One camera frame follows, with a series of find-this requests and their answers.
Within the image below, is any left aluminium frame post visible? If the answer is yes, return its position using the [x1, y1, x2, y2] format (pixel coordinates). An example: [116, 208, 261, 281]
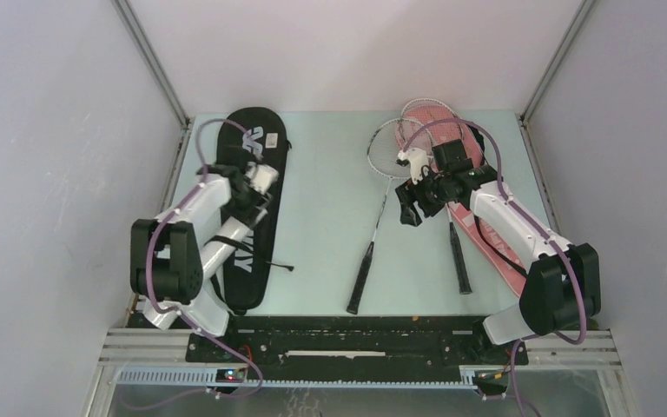
[111, 0, 193, 210]

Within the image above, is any aluminium frame post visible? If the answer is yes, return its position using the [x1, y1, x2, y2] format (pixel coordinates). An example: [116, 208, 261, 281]
[111, 0, 193, 210]
[519, 0, 599, 126]

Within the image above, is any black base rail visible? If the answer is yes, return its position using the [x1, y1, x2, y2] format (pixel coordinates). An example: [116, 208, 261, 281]
[132, 313, 531, 387]

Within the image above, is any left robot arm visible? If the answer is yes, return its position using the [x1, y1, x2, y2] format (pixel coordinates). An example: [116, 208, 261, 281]
[130, 164, 278, 362]

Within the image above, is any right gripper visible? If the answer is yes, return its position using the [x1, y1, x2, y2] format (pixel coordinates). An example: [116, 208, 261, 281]
[395, 165, 451, 227]

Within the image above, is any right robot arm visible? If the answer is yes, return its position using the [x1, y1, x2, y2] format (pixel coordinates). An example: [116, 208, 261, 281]
[396, 141, 599, 363]

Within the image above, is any right aluminium frame post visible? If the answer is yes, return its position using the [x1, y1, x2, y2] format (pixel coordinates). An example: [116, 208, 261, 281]
[519, 0, 599, 126]

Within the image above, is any black racket bag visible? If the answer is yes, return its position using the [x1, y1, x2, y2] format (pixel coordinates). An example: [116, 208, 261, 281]
[212, 107, 292, 315]

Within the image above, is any pink sport racket bag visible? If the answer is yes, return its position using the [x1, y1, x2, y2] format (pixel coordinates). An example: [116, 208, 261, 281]
[401, 115, 526, 296]

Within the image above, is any white shuttlecock tube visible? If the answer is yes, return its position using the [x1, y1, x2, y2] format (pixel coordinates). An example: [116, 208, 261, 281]
[130, 210, 251, 337]

